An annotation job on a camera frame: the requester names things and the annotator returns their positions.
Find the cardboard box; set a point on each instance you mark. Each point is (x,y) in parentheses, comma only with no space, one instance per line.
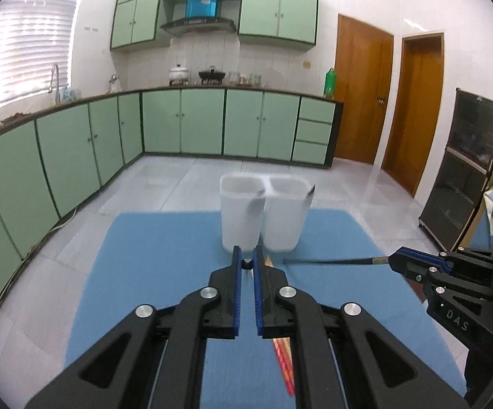
(491,170)

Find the wooden door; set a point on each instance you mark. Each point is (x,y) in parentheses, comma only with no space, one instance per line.
(417,115)
(361,93)

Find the white window blinds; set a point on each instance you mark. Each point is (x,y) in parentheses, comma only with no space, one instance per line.
(29,38)

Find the dark wooden chopstick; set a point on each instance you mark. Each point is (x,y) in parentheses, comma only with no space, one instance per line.
(336,260)

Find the dark glass display cabinet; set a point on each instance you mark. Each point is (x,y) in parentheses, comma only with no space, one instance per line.
(464,170)

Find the white cooking pot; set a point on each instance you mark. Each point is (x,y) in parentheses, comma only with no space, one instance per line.
(178,74)

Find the red patterned chopstick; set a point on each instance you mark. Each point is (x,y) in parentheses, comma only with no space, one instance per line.
(278,347)
(288,375)

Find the range hood with blue chimney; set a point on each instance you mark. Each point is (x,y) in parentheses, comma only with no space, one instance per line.
(201,12)

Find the green wall cabinet unit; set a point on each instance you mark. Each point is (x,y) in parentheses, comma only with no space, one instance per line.
(263,8)

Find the black wok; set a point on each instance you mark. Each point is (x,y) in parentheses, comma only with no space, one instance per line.
(211,75)

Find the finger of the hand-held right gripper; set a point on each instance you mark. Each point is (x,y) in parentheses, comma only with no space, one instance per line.
(464,283)
(417,260)

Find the green base cabinet run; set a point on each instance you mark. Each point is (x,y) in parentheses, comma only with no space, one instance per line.
(199,121)

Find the clear glass jar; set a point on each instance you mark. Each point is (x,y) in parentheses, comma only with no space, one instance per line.
(233,78)
(258,79)

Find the blue bottles by sink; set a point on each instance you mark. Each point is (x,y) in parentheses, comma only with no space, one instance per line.
(70,93)

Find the blue mat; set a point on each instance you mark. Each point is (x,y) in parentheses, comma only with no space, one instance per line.
(152,264)

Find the green plastic bottle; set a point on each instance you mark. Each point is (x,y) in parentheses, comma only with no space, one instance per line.
(330,83)

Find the white utensil holder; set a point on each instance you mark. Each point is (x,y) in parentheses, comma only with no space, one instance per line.
(280,221)

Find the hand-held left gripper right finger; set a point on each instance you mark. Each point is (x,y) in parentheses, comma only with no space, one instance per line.
(258,302)

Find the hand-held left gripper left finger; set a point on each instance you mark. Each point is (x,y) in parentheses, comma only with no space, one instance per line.
(236,302)

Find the metal spoon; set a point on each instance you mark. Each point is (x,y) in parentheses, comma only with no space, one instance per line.
(310,191)
(256,204)

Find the metal sink faucet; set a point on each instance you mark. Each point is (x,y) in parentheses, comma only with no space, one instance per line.
(54,81)

